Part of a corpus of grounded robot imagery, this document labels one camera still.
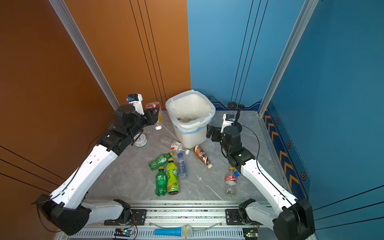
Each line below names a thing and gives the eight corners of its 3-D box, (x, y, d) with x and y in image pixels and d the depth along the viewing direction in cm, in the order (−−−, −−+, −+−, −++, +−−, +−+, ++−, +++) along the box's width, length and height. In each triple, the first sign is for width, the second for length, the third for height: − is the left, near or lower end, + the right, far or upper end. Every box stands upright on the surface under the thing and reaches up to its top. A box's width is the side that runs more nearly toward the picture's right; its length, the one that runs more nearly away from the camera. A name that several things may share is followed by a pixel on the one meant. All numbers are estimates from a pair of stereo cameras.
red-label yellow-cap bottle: (225, 195, 81) (226, 193, 77) (225, 169, 91) (226, 166, 87) (235, 197, 81) (237, 194, 77) (234, 170, 90) (236, 167, 86)
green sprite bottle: (157, 196, 81) (154, 193, 77) (157, 170, 91) (156, 166, 87) (167, 194, 82) (166, 192, 78) (167, 168, 91) (166, 165, 87)
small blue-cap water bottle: (178, 180, 87) (177, 177, 82) (178, 155, 97) (177, 151, 93) (187, 179, 87) (186, 176, 83) (186, 155, 97) (185, 150, 93)
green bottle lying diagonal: (154, 174, 89) (152, 170, 85) (149, 167, 92) (146, 163, 88) (175, 158, 96) (174, 154, 91) (169, 152, 99) (168, 148, 94)
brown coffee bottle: (206, 171, 90) (207, 167, 86) (192, 151, 99) (192, 147, 95) (212, 167, 92) (213, 163, 87) (197, 148, 101) (197, 144, 96)
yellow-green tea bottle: (168, 196, 81) (166, 193, 77) (167, 162, 94) (166, 158, 89) (179, 194, 82) (178, 191, 77) (177, 161, 94) (176, 157, 90)
